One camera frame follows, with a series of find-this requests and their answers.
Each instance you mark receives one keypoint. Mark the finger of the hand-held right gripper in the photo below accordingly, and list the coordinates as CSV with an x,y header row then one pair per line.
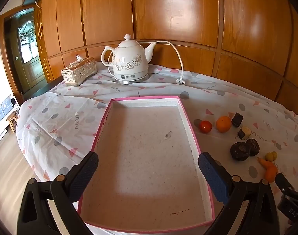
x,y
292,203

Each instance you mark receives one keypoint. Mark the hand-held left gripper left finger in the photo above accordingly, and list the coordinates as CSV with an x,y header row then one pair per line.
x,y
84,173

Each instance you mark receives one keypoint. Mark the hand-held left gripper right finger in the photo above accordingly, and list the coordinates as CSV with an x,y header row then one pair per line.
x,y
213,176

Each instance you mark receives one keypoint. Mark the orange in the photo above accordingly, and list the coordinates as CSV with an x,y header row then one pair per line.
x,y
271,174
223,124

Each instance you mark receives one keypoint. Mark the dark round fruit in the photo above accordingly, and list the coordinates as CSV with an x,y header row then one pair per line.
x,y
254,146
239,151

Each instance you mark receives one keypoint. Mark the small yellow gourd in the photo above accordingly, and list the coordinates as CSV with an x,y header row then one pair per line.
x,y
270,156

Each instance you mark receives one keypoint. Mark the red tomato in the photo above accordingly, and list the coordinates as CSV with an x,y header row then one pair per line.
x,y
205,126

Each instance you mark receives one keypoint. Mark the pink shallow tray box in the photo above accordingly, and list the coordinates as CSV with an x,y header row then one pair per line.
x,y
144,151

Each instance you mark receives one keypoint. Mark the dark eggplant piece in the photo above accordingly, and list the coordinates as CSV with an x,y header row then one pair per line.
x,y
237,120
244,133

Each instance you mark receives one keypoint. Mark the white patterned tablecloth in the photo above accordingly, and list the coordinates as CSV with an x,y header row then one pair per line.
x,y
66,117

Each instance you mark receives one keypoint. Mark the small wooden stool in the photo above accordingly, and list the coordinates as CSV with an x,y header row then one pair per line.
x,y
12,121

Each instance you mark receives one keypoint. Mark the black table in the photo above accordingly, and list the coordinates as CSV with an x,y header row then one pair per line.
x,y
41,89

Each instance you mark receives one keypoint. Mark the bench with blue checked cover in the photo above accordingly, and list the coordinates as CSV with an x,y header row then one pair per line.
x,y
1,117

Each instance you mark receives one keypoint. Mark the silver ornate tissue box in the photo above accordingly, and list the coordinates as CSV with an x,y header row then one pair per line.
x,y
78,73

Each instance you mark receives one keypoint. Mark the white floral electric kettle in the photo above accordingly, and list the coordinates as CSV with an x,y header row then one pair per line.
x,y
129,58

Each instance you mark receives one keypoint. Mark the wooden glass door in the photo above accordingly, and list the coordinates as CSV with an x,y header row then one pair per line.
x,y
29,53

